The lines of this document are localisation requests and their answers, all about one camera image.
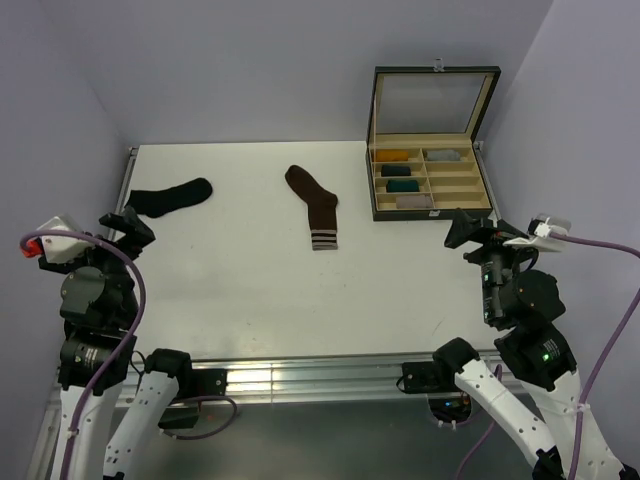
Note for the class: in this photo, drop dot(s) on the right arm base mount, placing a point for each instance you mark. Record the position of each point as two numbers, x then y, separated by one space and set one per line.
448 405

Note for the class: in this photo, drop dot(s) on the orange rolled sock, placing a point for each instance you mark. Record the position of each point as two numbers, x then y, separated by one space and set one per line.
388 156

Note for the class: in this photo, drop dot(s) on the dark rolled sock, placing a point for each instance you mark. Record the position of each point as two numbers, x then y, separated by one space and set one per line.
389 170

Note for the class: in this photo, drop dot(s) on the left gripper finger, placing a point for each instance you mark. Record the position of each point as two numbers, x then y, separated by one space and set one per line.
114 224
137 235

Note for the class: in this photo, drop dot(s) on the teal rolled sock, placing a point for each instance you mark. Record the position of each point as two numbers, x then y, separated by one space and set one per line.
402 186

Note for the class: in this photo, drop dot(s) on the pink-grey rolled sock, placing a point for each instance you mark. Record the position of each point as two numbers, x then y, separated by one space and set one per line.
419 202

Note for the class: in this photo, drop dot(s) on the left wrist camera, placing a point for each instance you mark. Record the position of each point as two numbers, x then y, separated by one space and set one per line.
57 249

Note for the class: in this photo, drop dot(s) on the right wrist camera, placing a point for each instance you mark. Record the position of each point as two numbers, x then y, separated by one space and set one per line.
540 234

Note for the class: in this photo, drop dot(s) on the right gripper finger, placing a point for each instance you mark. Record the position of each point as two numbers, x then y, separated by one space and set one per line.
502 230
464 228

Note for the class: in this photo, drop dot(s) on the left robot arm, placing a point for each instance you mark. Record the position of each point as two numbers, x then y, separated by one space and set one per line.
103 298

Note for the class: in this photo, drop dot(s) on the black sock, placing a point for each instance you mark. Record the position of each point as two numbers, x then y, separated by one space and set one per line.
155 204

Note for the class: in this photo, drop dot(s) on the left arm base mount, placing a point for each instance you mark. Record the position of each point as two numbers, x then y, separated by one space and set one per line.
200 395

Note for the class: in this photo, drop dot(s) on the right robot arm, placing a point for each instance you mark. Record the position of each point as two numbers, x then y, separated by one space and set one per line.
560 439

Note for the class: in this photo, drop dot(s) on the light grey rolled sock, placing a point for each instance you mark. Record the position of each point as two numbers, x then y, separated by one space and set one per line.
446 155

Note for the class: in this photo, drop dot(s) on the brown striped sock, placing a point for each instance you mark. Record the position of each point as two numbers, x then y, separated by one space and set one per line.
321 208

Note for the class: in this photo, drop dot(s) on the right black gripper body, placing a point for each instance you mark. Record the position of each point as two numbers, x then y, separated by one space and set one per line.
496 260

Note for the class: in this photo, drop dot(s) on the aluminium frame rail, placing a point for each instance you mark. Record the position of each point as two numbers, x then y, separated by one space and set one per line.
266 381

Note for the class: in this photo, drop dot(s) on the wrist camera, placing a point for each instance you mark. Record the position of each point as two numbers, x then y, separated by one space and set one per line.
540 234
57 249

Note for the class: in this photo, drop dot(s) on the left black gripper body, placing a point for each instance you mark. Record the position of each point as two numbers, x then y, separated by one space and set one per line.
100 254

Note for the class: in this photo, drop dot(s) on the black compartment storage box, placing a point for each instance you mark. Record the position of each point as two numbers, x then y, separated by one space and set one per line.
422 153

